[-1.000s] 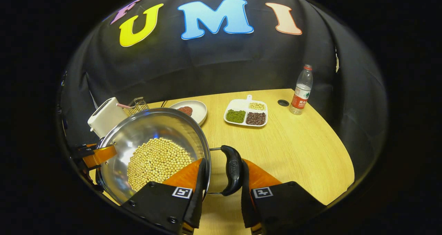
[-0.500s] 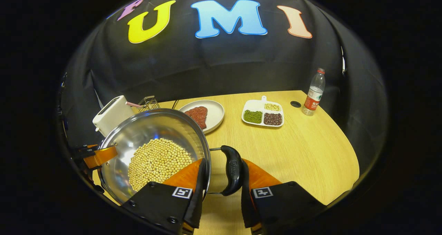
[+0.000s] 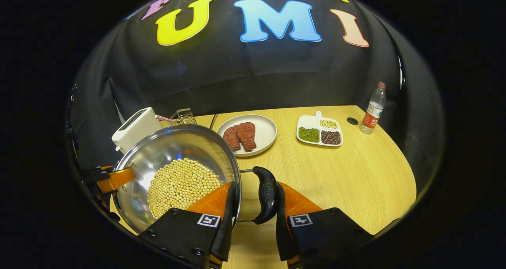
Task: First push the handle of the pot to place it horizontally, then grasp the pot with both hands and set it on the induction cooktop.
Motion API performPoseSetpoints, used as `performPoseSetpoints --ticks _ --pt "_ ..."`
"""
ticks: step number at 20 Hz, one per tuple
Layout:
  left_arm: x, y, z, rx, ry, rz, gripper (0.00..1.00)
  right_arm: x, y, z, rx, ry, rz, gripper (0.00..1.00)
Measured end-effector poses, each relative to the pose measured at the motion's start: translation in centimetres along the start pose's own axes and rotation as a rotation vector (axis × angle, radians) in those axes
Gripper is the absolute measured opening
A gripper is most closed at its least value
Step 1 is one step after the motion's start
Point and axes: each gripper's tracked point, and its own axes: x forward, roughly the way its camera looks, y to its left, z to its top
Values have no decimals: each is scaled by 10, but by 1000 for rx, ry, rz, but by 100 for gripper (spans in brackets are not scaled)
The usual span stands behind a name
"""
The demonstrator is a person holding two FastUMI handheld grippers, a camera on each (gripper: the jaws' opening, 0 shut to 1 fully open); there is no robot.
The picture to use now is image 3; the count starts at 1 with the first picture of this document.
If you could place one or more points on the heap of green beans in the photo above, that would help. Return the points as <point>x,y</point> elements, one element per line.
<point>308,135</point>

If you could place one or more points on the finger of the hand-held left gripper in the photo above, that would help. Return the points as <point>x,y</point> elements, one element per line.
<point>114,180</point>

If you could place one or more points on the white toaster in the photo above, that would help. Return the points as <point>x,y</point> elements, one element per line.
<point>136,128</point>

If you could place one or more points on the raw red steak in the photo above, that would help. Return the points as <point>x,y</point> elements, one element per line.
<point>247,136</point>
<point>231,138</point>

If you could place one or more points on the white divided dish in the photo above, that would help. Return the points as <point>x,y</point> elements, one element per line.
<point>308,121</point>

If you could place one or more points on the round white plate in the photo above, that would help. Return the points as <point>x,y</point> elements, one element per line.
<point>265,132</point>

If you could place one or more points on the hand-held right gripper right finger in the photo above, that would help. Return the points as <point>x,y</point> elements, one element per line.
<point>281,237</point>

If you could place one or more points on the heap of dark red beans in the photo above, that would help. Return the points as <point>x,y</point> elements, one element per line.
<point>331,137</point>

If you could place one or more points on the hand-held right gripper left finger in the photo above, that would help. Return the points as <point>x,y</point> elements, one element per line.
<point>228,233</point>

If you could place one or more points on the red label water bottle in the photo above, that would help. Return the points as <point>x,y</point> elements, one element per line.
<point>372,114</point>

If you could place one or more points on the pile of yellow soybeans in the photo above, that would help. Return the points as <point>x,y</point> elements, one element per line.
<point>182,186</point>

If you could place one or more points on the pink stick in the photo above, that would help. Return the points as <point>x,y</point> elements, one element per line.
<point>164,118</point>

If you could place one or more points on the small heap of pale beans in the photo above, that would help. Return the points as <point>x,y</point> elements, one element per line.
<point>328,124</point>

